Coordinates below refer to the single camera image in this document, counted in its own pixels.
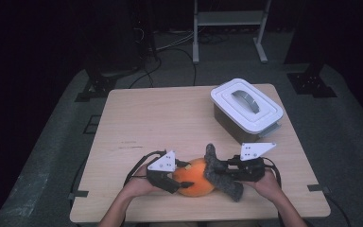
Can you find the grey fluffy cloth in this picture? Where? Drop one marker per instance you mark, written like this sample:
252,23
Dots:
214,176

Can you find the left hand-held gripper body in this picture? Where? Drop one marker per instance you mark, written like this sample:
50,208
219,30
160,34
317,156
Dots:
160,179

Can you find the white metal stand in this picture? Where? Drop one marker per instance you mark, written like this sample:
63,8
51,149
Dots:
230,18

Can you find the black stand with flat base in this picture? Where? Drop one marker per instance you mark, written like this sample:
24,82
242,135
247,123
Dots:
312,83

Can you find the black tape strip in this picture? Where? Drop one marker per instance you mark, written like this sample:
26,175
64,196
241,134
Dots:
318,188
78,194

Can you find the person's right hand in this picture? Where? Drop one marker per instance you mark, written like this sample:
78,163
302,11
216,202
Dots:
269,187

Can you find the black tape square on floor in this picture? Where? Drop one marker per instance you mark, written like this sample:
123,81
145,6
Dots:
92,124

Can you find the person's left hand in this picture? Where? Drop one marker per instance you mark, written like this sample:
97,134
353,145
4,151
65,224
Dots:
138,187

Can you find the orange plush toy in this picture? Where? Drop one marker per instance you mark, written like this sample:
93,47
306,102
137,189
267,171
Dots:
195,178

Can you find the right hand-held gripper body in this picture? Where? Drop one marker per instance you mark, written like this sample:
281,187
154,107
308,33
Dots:
249,170

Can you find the clear plastic storage box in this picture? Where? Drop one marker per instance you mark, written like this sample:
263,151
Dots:
233,129

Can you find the black stand with wide base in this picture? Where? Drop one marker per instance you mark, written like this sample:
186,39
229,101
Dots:
100,85

